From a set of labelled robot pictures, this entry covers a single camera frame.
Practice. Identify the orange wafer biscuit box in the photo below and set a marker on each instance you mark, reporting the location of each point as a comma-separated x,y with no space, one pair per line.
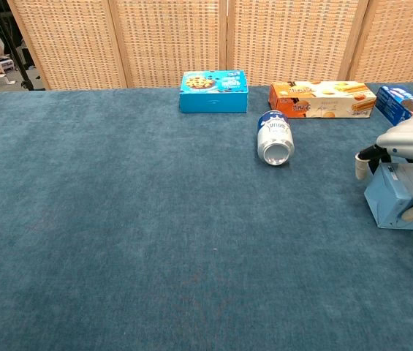
323,106

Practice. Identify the black tripod stand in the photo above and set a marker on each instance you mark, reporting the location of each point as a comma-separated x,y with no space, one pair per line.
18,62

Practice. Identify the wooden woven folding screen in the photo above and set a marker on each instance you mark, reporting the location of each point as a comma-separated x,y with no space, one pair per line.
169,36

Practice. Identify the silver and blue drink can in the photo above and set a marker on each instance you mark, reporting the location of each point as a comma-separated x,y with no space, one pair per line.
273,136

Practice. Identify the small light blue speaker box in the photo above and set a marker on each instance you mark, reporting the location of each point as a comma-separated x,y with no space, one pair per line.
389,197

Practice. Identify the dark blue sandwich cookie box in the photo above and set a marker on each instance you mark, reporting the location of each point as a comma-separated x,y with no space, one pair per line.
392,104

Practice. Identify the blue chocolate chip cookie box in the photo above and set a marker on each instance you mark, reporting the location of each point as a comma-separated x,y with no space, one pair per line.
210,102

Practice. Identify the teal blue table cloth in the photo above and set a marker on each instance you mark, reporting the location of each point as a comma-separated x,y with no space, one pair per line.
155,237

